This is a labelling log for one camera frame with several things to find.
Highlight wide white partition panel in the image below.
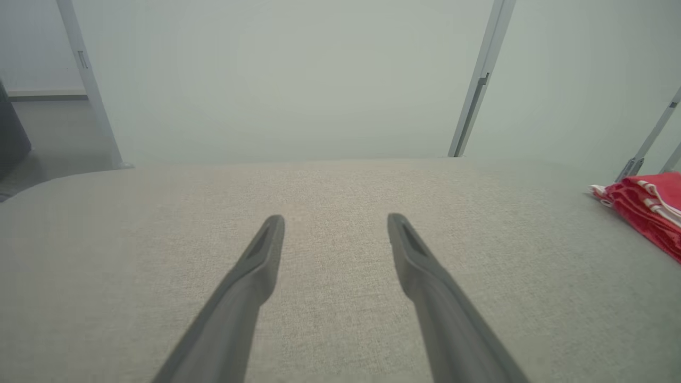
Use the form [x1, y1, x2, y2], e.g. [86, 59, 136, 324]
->
[72, 0, 503, 165]

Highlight dark grey box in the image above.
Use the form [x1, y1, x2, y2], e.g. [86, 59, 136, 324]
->
[0, 80, 34, 180]

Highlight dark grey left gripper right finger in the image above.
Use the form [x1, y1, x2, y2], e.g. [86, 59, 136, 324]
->
[387, 212, 531, 383]

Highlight red jersey with number 23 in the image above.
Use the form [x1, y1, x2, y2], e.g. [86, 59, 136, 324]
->
[620, 171, 681, 227]

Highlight red shorts with white stripes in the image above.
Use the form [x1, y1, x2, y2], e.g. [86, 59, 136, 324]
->
[589, 182, 681, 265]

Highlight grey partition post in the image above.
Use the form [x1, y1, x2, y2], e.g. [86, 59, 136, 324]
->
[456, 0, 518, 159]
[55, 0, 135, 170]
[616, 88, 681, 182]
[447, 0, 509, 159]
[660, 143, 681, 174]

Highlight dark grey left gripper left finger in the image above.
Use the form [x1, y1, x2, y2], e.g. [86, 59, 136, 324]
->
[151, 214, 286, 383]

